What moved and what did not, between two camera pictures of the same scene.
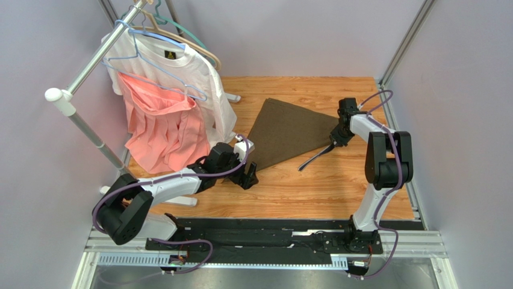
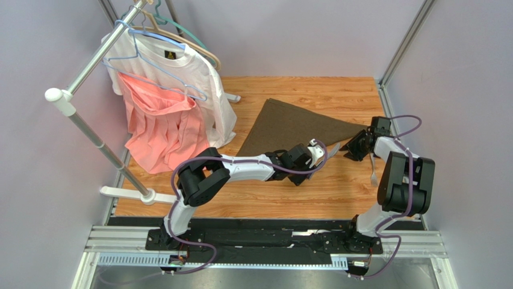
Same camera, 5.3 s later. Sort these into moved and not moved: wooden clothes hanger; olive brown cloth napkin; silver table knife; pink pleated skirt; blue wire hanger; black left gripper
Moved: silver table knife; black left gripper
Not moved: wooden clothes hanger; blue wire hanger; olive brown cloth napkin; pink pleated skirt
